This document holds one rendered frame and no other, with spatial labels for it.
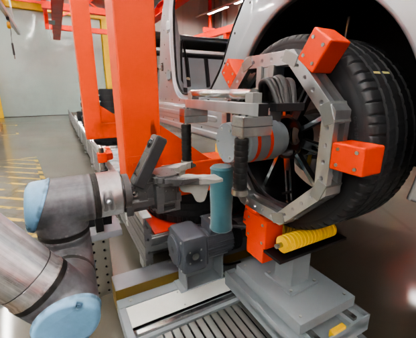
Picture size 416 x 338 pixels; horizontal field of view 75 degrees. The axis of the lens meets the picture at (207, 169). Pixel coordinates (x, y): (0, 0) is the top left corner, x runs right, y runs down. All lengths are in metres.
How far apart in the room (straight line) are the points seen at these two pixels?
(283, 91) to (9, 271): 0.63
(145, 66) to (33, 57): 12.58
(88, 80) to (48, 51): 10.72
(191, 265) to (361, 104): 0.89
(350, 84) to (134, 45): 0.79
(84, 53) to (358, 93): 2.68
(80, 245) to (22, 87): 13.11
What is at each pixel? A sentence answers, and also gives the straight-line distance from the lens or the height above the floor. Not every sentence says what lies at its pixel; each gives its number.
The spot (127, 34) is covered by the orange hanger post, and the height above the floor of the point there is 1.21.
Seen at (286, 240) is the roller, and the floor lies 0.53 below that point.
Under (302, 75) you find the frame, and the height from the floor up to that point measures 1.05.
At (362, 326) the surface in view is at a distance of 1.37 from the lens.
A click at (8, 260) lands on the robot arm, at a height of 0.80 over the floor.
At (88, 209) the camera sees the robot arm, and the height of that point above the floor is 0.80.
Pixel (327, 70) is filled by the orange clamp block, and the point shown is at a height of 1.06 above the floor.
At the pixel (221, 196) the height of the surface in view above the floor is 0.64.
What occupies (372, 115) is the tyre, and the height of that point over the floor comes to 0.95.
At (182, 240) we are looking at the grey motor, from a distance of 1.20.
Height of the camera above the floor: 1.01
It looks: 16 degrees down
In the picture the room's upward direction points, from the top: straight up
